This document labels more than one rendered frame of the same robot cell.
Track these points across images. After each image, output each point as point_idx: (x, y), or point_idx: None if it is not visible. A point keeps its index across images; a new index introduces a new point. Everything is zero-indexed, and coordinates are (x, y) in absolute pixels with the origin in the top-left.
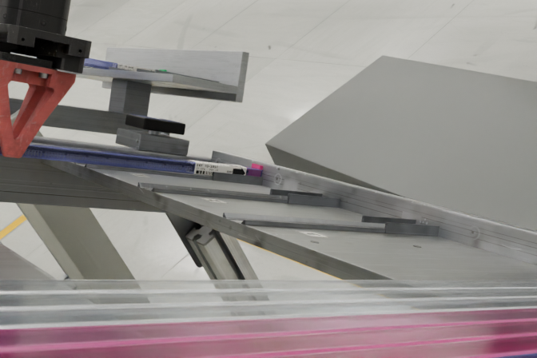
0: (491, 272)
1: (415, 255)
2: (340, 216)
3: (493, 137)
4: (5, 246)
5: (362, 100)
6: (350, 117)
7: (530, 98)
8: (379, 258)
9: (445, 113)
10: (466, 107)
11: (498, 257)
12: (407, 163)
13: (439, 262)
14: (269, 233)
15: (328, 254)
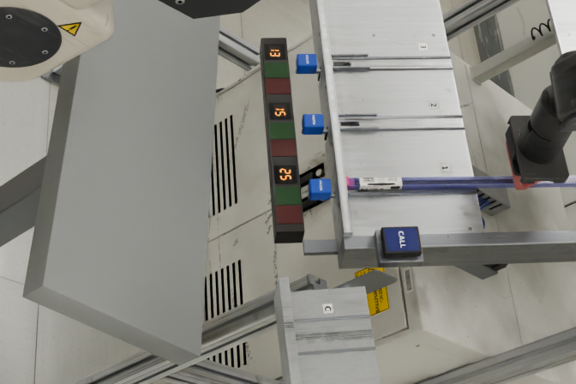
0: (374, 3)
1: (392, 22)
2: (361, 91)
3: (144, 112)
4: (553, 17)
5: (123, 267)
6: (149, 266)
7: (98, 89)
8: (419, 16)
9: (126, 162)
10: (116, 144)
11: (335, 22)
12: (184, 177)
13: (389, 14)
14: (447, 45)
15: (441, 19)
